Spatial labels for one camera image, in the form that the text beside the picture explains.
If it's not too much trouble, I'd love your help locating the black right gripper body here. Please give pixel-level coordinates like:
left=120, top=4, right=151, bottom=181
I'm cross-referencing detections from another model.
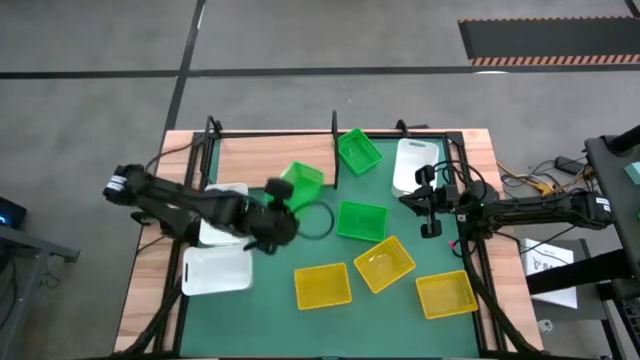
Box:
left=413, top=163, right=461, bottom=240

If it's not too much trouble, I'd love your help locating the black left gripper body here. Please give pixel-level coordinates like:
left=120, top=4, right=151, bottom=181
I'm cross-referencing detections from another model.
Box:
left=243, top=178, right=302, bottom=256

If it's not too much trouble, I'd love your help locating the green plastic basket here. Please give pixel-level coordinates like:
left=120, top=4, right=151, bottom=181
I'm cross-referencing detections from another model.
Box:
left=335, top=200, right=389, bottom=243
left=278, top=160, right=325, bottom=212
left=337, top=127, right=384, bottom=177

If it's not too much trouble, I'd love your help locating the white plastic bin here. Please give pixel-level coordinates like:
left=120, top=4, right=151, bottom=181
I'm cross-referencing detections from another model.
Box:
left=198, top=182, right=251, bottom=248
left=180, top=244, right=254, bottom=297
left=391, top=138, right=441, bottom=199

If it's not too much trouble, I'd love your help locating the yellow plastic basket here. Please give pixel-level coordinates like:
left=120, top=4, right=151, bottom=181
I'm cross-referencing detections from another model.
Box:
left=293, top=262, right=353, bottom=311
left=353, top=235, right=417, bottom=295
left=415, top=269, right=480, bottom=320

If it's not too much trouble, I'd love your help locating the green table mat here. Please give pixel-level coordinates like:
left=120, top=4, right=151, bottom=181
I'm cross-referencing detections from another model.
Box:
left=178, top=135, right=481, bottom=359

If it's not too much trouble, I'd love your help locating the white printed cardboard box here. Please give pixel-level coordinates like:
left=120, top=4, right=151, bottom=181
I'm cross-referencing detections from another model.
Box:
left=519, top=238, right=579, bottom=310

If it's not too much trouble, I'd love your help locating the black power adapter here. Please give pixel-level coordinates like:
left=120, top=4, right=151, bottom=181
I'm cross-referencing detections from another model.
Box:
left=554, top=155, right=584, bottom=176

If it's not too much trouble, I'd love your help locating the black equipment cart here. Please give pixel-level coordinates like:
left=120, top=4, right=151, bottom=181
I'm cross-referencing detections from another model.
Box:
left=524, top=124, right=640, bottom=360

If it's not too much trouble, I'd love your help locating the black hazard-striped floor mat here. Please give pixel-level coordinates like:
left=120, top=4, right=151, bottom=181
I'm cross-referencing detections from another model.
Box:
left=457, top=16, right=640, bottom=67

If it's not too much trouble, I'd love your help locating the grey metal desk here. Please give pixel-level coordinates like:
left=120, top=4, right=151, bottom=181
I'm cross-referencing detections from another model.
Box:
left=0, top=223, right=81, bottom=346

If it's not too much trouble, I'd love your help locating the black device blue light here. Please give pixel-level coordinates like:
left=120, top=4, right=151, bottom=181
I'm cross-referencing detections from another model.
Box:
left=0, top=196, right=28, bottom=231

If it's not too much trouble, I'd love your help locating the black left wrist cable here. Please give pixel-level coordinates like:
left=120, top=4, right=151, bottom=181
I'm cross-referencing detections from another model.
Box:
left=294, top=199, right=336, bottom=241

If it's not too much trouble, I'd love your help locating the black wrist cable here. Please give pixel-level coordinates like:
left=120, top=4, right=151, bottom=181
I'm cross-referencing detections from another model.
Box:
left=432, top=159, right=489, bottom=201
left=294, top=199, right=336, bottom=241

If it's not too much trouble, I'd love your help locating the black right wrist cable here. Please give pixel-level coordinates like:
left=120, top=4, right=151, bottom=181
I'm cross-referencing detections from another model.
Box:
left=432, top=159, right=489, bottom=201

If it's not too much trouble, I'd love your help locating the black metal table frame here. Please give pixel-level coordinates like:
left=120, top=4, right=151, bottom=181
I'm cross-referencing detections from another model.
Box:
left=112, top=115, right=546, bottom=360

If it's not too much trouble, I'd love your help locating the yellow floor cable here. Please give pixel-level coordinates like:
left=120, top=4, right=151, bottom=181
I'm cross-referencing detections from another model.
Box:
left=497, top=159, right=557, bottom=197

